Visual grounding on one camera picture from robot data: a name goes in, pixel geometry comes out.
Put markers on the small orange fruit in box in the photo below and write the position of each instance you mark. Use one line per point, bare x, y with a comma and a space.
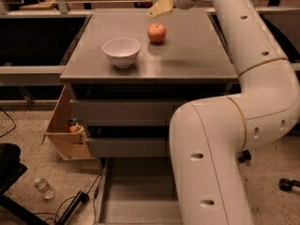
72, 129

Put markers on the black caster wheel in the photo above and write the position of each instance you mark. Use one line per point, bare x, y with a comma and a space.
287, 185

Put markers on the white ceramic bowl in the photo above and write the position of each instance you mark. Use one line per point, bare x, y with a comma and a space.
122, 51

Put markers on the cardboard box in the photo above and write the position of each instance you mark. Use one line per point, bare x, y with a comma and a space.
68, 145

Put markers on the grey top drawer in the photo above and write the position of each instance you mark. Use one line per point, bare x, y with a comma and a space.
133, 104

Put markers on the grey bottom drawer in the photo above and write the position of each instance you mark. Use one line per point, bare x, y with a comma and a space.
137, 191

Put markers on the black power strip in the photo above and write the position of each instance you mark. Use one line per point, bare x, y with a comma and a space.
81, 197

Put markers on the clear plastic water bottle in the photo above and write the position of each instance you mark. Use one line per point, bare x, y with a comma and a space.
44, 188

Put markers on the red apple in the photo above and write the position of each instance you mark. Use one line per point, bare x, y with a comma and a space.
156, 32

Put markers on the grey middle drawer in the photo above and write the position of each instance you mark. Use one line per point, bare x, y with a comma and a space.
128, 141

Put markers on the grey drawer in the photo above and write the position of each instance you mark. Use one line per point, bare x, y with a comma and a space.
128, 141
133, 104
137, 191

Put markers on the black table leg with caster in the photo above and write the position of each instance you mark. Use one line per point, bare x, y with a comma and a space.
244, 156

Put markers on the black office chair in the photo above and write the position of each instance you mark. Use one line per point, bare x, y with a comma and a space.
11, 170

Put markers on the grey drawer cabinet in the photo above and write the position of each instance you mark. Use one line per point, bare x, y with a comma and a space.
191, 52

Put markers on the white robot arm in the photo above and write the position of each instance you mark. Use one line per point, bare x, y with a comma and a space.
206, 134

